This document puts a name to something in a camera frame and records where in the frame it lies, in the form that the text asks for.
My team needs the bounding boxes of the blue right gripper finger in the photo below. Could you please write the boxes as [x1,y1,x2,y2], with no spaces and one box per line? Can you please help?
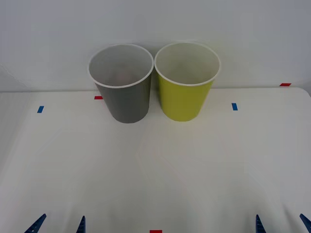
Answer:
[299,213,311,233]
[255,214,268,233]

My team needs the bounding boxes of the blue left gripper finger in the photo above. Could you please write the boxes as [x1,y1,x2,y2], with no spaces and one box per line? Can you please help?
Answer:
[75,215,86,233]
[23,213,47,233]

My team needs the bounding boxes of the yellow-green plastic bin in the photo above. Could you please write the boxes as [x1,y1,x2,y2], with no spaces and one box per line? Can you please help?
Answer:
[154,41,221,122]

